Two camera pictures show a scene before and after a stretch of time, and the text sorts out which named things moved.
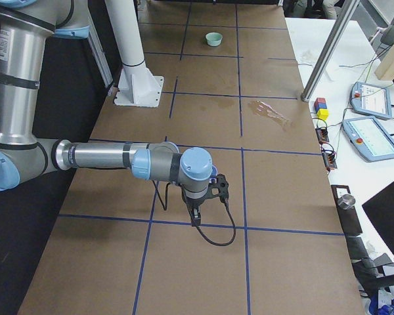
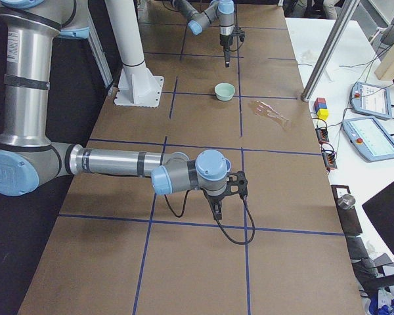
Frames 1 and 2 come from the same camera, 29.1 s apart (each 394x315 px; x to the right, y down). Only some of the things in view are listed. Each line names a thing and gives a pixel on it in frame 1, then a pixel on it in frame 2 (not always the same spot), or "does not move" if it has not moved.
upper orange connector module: x=322 y=133 does not move
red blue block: x=320 y=103 does not move
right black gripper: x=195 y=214 to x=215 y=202
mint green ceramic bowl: x=213 y=39 to x=224 y=91
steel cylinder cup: x=347 y=201 does not move
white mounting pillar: x=138 y=86 does not move
